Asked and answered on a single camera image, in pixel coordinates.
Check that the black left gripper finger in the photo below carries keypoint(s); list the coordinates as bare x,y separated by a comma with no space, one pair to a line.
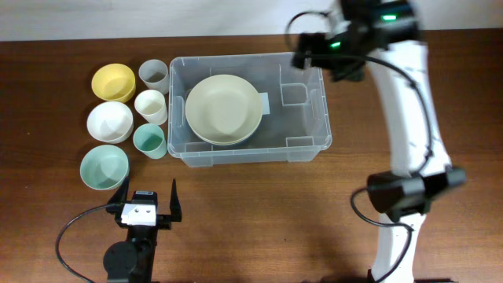
175,206
119,198

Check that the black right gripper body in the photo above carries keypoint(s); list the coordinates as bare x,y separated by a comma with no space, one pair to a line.
323,42

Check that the beige plastic plate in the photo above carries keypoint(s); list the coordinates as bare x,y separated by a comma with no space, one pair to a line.
224,103
222,139

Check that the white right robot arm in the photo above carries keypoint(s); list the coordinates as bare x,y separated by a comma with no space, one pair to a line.
385,37

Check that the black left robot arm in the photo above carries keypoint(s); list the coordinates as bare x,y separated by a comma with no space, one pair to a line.
132,260

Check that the mint green plastic bowl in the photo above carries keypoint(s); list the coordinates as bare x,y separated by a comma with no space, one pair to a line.
104,167

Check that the mint green plastic cup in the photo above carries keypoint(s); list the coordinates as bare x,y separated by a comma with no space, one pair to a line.
150,140

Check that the white plastic bowl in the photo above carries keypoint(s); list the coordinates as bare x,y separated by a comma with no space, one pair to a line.
110,122

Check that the white label in bin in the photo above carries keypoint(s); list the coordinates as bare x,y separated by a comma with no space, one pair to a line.
266,103

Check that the cream plastic cup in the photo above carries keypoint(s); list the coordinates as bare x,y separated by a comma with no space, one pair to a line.
151,105

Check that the clear plastic storage bin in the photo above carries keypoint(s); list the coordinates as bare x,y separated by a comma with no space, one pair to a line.
296,129

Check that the yellow plastic bowl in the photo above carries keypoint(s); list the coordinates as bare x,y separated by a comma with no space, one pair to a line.
114,82

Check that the grey plastic cup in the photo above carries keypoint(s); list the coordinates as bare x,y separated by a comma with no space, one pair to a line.
154,74

